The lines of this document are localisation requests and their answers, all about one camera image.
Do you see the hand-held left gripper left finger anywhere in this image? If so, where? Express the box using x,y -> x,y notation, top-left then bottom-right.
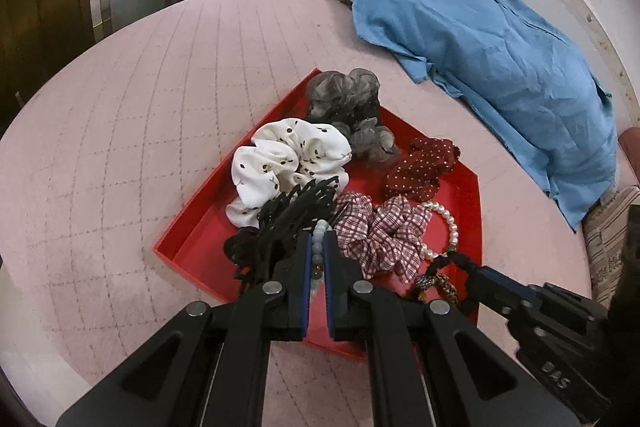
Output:
56,229 -> 312,427

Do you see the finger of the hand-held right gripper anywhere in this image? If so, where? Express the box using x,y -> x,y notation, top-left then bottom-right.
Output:
469,267 -> 547,324

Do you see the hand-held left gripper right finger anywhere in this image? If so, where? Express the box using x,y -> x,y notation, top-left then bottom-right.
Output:
322,229 -> 578,427

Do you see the pale blue bead bracelet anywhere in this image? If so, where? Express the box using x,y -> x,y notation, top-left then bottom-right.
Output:
308,219 -> 331,309

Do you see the black hair tie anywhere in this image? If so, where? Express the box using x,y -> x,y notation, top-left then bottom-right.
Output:
425,252 -> 482,314

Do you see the red plaid scrunchie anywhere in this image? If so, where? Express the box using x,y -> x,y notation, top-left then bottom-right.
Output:
332,192 -> 433,284

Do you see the red tray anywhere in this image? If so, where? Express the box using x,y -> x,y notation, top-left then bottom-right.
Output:
153,68 -> 483,364

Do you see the white spotted scrunchie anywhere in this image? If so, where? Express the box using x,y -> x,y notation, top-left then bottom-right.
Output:
225,118 -> 353,228

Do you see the black claw hair clip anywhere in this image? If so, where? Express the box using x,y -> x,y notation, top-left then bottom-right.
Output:
222,175 -> 341,294

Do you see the striped cushion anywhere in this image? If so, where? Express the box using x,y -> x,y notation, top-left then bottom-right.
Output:
582,186 -> 640,309

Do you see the dark red dotted scrunchie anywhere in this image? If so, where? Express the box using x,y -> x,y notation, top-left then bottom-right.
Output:
385,138 -> 462,202

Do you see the grey sheer scrunchie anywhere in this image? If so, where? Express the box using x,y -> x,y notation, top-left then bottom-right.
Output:
305,68 -> 401,168

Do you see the pink checked bed sheet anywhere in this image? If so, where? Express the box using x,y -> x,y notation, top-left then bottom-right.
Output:
0,0 -> 640,427

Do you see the blue cloth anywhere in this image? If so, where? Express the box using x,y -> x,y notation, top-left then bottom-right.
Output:
351,0 -> 619,232

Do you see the leopard print hair tie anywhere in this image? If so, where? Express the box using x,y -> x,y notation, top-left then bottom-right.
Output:
412,272 -> 459,306

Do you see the white pearl bracelet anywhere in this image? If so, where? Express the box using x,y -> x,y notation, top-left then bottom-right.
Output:
417,201 -> 461,261

